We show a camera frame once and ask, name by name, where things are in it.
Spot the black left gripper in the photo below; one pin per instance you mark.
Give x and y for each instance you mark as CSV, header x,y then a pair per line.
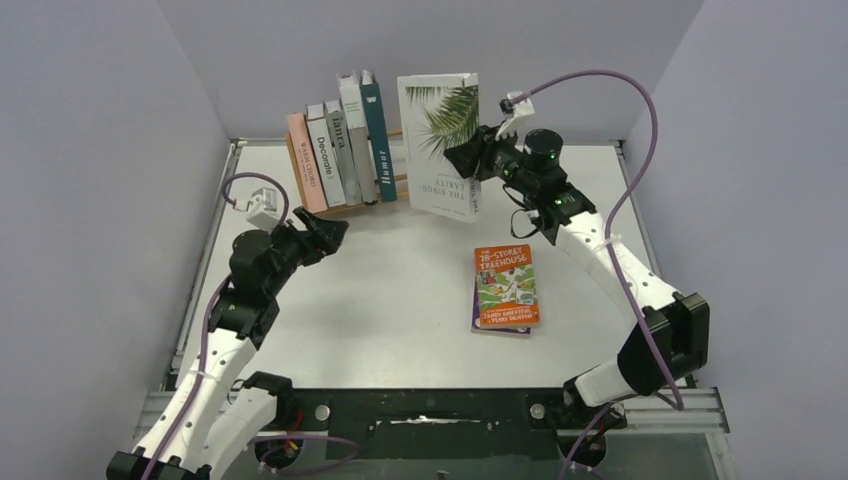
x,y
325,235

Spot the aluminium frame rail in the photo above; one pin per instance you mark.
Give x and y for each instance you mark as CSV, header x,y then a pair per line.
x,y
393,311

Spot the teal book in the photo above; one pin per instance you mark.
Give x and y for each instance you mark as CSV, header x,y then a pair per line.
x,y
378,134

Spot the white booklet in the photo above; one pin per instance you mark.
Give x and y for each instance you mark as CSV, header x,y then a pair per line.
x,y
438,112

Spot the purple book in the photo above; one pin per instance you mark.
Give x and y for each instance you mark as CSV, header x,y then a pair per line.
x,y
475,323

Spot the orange Treehouse book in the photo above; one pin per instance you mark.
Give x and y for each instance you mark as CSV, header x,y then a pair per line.
x,y
506,280

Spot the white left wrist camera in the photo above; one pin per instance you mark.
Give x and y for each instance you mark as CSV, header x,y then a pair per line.
x,y
262,210

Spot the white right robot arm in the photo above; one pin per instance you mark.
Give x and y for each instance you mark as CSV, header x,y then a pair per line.
x,y
668,331

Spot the pink Warm Chord book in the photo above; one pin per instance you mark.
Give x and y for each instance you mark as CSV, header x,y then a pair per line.
x,y
313,197

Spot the wooden book rack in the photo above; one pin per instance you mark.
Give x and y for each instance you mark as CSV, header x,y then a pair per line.
x,y
324,166

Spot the grey magazine-style book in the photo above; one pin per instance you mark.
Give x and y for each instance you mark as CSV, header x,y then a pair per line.
x,y
339,136

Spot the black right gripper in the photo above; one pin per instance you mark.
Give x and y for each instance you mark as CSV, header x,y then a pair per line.
x,y
488,153

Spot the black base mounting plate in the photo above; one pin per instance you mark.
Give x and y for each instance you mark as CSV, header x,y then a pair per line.
x,y
436,424

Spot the large grey white book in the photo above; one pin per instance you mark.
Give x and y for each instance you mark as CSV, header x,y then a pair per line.
x,y
352,105

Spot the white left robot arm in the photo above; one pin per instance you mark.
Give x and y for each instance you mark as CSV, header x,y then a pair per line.
x,y
195,436

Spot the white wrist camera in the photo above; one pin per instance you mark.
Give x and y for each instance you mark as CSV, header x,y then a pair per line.
x,y
262,210
516,107

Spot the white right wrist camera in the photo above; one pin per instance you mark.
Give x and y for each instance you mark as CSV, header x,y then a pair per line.
x,y
516,107

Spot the brown Decorate Furniture book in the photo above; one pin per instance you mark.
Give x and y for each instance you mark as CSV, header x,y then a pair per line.
x,y
325,155

